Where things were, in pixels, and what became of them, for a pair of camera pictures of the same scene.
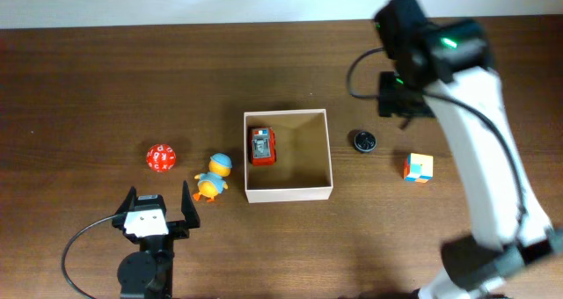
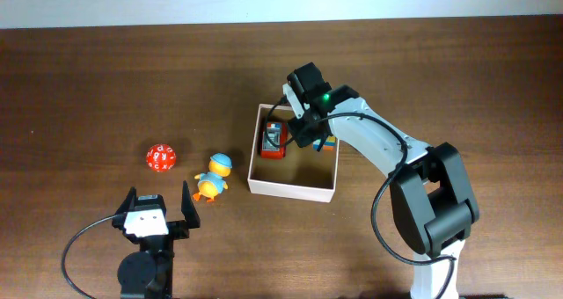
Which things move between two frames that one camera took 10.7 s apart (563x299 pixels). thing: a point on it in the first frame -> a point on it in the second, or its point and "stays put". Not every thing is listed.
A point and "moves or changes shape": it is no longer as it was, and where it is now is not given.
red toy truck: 263,146 -> 278,134
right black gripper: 386,98 -> 299,136
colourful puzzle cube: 418,168 moves or changes shape
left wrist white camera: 146,222 stays put
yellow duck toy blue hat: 212,182 stays put
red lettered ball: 161,157 stays put
